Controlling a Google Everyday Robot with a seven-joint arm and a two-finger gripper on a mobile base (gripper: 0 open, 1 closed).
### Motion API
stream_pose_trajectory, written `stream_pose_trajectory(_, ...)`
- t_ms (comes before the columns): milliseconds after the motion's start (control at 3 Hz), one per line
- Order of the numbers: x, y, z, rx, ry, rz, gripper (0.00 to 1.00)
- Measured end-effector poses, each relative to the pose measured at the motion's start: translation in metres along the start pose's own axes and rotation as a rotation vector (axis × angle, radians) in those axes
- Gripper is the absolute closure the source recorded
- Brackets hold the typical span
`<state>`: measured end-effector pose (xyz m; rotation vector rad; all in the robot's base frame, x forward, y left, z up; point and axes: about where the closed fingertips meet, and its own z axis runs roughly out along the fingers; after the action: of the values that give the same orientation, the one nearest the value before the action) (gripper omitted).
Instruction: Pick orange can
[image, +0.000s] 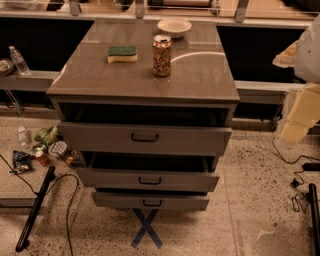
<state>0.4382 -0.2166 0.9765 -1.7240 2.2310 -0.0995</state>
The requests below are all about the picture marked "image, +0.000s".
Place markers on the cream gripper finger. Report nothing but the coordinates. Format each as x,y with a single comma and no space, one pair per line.
301,112

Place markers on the orange soda can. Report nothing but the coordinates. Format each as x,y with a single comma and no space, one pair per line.
162,55

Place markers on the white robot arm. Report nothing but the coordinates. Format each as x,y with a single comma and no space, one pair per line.
307,65

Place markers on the red can on floor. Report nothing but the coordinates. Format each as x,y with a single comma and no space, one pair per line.
42,158

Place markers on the black bar right floor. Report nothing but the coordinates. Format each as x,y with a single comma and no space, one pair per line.
313,200

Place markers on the black bar floor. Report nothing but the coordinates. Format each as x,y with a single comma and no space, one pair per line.
23,239
313,200

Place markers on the bottom grey drawer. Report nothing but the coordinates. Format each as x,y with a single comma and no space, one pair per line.
151,201

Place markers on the grey drawer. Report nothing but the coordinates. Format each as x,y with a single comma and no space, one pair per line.
151,201
145,139
148,180

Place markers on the white bowl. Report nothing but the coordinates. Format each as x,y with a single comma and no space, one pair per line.
175,28

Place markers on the grey drawer cabinet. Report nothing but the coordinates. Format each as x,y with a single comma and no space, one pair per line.
199,92

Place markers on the green yellow sponge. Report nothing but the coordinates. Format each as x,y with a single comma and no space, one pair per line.
122,54

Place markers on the top grey drawer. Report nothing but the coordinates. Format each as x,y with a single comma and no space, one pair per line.
145,139

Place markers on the middle grey drawer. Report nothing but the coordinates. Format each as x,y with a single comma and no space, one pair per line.
148,180

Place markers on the white patterned cup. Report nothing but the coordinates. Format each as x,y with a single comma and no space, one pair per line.
58,149

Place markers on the green snack bag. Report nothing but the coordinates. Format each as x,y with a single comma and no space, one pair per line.
48,136

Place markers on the black bar left floor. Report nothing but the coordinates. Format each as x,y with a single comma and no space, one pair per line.
23,239

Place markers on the small bottle on floor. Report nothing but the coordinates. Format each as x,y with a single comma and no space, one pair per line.
23,135

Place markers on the clear water bottle on ledge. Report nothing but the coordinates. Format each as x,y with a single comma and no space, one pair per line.
19,61

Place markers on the dark blue snack bag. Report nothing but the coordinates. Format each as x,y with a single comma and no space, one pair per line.
21,161

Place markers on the bowl on left ledge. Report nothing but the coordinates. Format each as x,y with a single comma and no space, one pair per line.
6,67

